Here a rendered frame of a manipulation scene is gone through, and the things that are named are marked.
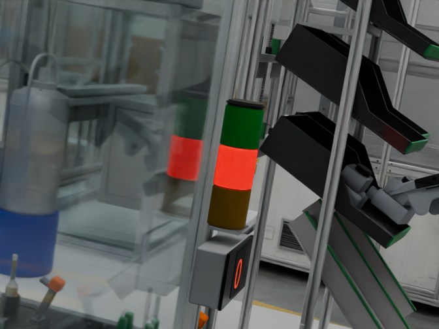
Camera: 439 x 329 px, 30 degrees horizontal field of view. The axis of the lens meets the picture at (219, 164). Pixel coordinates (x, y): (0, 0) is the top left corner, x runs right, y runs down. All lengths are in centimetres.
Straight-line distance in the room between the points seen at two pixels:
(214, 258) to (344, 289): 50
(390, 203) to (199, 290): 52
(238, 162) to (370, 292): 63
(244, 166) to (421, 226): 427
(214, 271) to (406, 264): 434
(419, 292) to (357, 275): 375
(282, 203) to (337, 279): 401
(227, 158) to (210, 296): 16
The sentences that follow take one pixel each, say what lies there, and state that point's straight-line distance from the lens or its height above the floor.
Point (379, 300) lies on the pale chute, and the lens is 155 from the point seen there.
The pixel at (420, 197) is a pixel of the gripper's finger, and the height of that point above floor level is 128.
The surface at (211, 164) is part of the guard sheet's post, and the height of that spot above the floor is 133.
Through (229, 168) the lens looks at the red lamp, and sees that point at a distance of 99.
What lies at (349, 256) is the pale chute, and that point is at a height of 113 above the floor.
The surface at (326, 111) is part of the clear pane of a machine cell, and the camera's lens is 530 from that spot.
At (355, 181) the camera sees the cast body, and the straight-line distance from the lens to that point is 144.
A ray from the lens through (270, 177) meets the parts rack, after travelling 173.
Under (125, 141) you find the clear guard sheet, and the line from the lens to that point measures 72.
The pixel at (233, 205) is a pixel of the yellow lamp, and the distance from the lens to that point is 99.
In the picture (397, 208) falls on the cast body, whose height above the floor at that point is 125.
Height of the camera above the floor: 149
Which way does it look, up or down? 9 degrees down
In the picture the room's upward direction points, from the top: 9 degrees clockwise
